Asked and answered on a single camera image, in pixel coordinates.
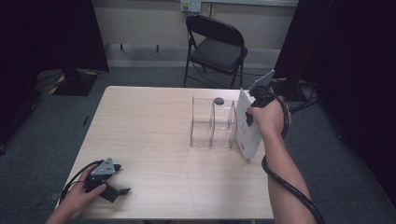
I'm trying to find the clear acrylic book rack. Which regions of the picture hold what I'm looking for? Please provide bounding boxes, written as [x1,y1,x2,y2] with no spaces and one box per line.
[190,95,239,150]

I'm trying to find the black stand base yellow stripes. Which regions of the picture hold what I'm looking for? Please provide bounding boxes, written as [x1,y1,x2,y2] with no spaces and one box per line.
[268,77,303,103]

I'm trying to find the white wall socket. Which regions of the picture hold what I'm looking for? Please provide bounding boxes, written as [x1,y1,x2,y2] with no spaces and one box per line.
[179,0,203,14]

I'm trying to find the person's right hand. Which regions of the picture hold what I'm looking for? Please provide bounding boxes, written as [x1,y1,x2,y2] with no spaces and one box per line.
[247,96,292,141]

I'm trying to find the right hand-held gripper cable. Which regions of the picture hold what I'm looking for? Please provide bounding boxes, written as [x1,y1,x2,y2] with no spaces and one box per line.
[261,88,327,224]

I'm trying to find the black floor cables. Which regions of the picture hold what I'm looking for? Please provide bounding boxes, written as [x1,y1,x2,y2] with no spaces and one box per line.
[288,78,321,116]

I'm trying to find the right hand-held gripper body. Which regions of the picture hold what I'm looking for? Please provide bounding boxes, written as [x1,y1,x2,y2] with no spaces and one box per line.
[248,69,276,108]

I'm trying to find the white book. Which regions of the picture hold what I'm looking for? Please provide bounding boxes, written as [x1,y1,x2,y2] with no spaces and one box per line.
[234,88,266,161]

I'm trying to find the dark curtain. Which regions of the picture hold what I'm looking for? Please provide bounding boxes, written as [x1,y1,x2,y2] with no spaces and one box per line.
[0,0,109,146]
[272,0,396,199]

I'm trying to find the person's left hand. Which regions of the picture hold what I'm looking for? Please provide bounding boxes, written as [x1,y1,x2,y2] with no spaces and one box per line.
[58,164,108,216]

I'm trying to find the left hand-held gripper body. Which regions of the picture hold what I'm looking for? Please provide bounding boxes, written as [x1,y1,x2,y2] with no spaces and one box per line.
[85,157,121,203]

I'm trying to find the black folding chair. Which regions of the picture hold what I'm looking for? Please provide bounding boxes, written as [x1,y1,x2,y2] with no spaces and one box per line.
[182,13,249,90]

